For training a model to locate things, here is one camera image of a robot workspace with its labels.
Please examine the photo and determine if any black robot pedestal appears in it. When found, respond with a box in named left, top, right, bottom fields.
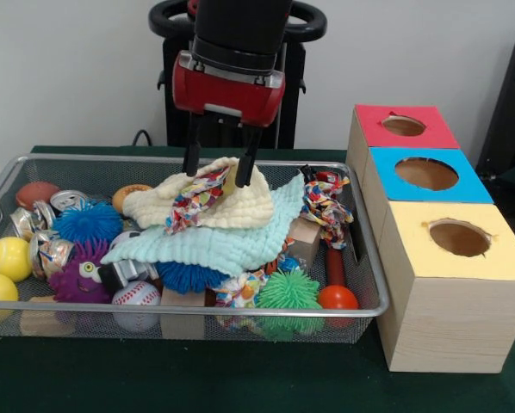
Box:
left=149, top=0, right=327, bottom=149

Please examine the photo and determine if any wooden box with three holes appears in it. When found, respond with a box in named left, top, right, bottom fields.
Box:
left=346, top=104, right=515, bottom=374

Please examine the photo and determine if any green spiky ball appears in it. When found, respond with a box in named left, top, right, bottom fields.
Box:
left=255, top=268, right=323, bottom=338

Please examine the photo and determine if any crushed silver drink can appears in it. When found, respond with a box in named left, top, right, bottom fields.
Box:
left=9, top=202, right=57, bottom=240

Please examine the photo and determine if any black panel stand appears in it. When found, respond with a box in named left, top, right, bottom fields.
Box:
left=475, top=28, right=515, bottom=203

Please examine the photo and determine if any yellow ball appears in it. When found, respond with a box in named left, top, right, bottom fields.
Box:
left=0, top=237, right=33, bottom=283

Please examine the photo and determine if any purple monster toy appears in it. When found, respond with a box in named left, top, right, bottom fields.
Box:
left=49, top=241, right=114, bottom=304

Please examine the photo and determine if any red maraca rattle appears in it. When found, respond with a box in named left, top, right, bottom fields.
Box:
left=317, top=245, right=360, bottom=312

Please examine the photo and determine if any dark green tablecloth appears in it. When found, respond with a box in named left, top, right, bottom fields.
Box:
left=0, top=145, right=515, bottom=413

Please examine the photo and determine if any multicoloured rope toy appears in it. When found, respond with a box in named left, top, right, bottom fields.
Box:
left=301, top=170, right=355, bottom=250

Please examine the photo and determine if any clear shallow mesh bin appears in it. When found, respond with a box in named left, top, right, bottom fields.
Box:
left=0, top=153, right=391, bottom=345

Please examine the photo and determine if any cream knitted cloth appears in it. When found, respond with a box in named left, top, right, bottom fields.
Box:
left=122, top=157, right=276, bottom=231

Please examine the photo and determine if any multicoloured patterned cloth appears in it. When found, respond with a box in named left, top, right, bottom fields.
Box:
left=164, top=165, right=233, bottom=235

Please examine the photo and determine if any blue spiky ball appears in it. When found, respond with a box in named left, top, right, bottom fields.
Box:
left=53, top=200, right=125, bottom=247

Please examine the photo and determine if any mint knitted cloth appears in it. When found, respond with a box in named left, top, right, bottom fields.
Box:
left=101, top=175, right=307, bottom=278

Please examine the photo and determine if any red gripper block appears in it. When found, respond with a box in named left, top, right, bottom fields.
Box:
left=171, top=50, right=286, bottom=188

